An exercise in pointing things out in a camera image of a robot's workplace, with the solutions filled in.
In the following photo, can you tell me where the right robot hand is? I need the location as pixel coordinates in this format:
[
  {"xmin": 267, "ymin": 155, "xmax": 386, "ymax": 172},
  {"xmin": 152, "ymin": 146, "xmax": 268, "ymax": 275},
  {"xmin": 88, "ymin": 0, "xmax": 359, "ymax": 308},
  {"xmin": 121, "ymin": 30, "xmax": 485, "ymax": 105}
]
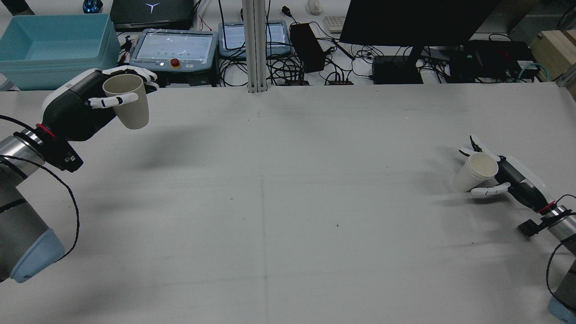
[{"xmin": 458, "ymin": 134, "xmax": 557, "ymax": 213}]

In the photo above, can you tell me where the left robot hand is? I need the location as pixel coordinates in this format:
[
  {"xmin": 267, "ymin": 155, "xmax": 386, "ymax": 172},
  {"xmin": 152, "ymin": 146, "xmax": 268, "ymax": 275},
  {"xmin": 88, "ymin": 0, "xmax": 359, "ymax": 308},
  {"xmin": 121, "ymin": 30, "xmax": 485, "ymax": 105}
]
[{"xmin": 41, "ymin": 65, "xmax": 159, "ymax": 142}]

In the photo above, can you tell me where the white paper cup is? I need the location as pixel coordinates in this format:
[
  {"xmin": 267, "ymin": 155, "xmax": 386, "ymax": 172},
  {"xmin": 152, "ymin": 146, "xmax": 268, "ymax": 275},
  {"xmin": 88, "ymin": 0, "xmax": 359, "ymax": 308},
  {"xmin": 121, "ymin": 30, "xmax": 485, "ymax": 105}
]
[{"xmin": 451, "ymin": 153, "xmax": 499, "ymax": 193}]

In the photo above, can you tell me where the beige paper cup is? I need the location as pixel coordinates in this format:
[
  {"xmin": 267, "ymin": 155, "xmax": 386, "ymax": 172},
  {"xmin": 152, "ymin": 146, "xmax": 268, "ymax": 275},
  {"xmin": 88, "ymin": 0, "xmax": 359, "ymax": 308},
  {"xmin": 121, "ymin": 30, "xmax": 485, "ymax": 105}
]
[{"xmin": 103, "ymin": 73, "xmax": 150, "ymax": 130}]

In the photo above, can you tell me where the teal plastic bin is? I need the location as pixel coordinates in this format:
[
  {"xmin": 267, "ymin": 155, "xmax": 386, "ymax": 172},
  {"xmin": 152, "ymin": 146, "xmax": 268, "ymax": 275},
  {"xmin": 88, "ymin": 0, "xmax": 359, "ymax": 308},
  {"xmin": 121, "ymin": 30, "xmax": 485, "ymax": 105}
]
[{"xmin": 0, "ymin": 13, "xmax": 121, "ymax": 90}]

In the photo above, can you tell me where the teach pendant with red button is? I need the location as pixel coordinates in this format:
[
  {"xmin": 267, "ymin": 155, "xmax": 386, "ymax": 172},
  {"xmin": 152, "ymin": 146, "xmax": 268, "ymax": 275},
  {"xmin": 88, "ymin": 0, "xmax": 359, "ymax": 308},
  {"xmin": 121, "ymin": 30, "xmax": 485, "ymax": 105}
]
[{"xmin": 130, "ymin": 28, "xmax": 220, "ymax": 73}]

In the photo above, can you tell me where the black laptop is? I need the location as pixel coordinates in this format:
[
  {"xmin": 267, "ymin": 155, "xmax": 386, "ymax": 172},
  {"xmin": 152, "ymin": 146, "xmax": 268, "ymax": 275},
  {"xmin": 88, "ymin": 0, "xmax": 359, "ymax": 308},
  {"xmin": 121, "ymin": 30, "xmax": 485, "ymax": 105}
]
[{"xmin": 110, "ymin": 0, "xmax": 195, "ymax": 31}]

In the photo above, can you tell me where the black electronics unit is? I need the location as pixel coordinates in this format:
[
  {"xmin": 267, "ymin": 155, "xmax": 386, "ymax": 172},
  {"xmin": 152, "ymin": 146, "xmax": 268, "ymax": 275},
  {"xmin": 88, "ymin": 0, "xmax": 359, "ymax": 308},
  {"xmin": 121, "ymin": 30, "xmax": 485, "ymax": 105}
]
[{"xmin": 450, "ymin": 40, "xmax": 538, "ymax": 82}]

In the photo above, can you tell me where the wooden box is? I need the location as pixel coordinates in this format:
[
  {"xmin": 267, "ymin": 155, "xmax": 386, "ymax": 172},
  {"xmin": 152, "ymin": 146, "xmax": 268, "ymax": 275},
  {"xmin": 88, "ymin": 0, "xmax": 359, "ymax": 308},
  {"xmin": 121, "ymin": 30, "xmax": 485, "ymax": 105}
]
[{"xmin": 530, "ymin": 29, "xmax": 576, "ymax": 84}]

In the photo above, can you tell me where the black box device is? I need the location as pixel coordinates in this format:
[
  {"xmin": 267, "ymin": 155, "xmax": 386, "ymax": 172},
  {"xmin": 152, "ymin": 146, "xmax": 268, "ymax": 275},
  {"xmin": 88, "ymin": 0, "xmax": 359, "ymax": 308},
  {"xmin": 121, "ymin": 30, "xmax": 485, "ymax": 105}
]
[{"xmin": 372, "ymin": 55, "xmax": 423, "ymax": 85}]

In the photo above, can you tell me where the black monitor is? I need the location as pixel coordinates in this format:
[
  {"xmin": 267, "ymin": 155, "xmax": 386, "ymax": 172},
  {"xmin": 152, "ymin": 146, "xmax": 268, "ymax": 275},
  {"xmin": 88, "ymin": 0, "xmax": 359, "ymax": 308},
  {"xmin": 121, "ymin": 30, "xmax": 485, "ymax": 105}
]
[{"xmin": 340, "ymin": 0, "xmax": 501, "ymax": 85}]

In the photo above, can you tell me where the teach pendant without button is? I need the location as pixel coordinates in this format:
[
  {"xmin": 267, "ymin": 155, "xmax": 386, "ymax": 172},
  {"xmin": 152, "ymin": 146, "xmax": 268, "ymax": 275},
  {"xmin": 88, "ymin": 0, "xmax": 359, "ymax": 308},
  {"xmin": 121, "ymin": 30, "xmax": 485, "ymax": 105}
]
[{"xmin": 218, "ymin": 20, "xmax": 290, "ymax": 59}]

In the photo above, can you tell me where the white keyboard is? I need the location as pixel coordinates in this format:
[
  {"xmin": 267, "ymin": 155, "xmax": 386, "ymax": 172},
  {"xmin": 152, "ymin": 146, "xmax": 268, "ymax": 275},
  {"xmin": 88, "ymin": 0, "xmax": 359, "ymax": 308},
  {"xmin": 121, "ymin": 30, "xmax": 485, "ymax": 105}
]
[{"xmin": 323, "ymin": 16, "xmax": 348, "ymax": 34}]

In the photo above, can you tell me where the black power adapter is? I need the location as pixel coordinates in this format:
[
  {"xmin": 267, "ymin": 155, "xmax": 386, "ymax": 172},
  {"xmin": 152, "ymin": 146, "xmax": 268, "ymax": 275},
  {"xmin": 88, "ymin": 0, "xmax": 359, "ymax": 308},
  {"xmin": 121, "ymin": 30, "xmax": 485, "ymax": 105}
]
[{"xmin": 289, "ymin": 22, "xmax": 325, "ymax": 73}]

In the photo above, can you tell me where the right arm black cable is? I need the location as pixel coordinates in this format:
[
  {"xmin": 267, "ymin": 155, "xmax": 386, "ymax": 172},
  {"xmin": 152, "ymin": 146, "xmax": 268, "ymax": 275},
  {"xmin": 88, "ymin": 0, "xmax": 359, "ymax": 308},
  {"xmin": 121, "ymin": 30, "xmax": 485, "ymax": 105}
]
[{"xmin": 546, "ymin": 193, "xmax": 576, "ymax": 297}]

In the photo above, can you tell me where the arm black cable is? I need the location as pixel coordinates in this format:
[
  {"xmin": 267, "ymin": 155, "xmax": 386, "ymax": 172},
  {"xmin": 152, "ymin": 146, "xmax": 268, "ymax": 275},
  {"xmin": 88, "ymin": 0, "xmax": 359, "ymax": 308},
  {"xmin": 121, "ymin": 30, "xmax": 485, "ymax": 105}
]
[
  {"xmin": 546, "ymin": 193, "xmax": 576, "ymax": 297},
  {"xmin": 0, "ymin": 115, "xmax": 81, "ymax": 262}
]

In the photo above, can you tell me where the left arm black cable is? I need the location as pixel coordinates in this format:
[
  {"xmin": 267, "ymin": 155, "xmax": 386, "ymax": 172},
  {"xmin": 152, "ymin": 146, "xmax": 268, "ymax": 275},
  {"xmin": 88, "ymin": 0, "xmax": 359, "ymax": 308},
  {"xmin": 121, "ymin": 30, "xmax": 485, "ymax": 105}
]
[{"xmin": 0, "ymin": 115, "xmax": 81, "ymax": 262}]

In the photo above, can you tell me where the aluminium profile post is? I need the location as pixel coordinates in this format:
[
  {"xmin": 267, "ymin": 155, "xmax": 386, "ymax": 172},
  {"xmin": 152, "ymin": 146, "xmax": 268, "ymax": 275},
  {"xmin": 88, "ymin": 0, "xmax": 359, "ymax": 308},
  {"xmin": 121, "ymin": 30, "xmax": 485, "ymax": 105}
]
[{"xmin": 242, "ymin": 0, "xmax": 269, "ymax": 94}]

